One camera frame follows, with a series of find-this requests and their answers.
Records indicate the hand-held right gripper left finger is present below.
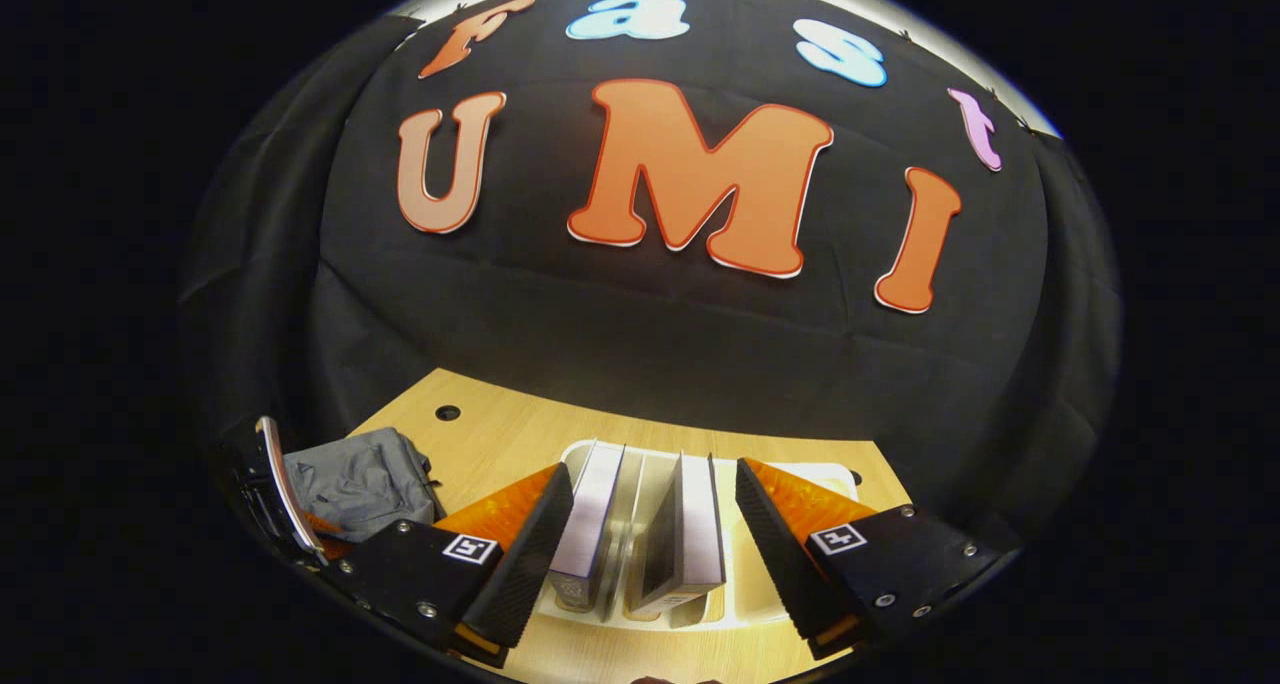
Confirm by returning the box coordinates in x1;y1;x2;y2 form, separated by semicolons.
335;462;577;670

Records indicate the white plastic bookshelf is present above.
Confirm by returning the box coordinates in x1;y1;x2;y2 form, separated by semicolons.
535;439;861;630

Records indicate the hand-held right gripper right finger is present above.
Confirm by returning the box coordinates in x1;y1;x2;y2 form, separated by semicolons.
735;457;1021;662

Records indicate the grey schoolbag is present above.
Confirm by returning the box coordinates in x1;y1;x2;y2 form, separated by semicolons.
283;427;446;545

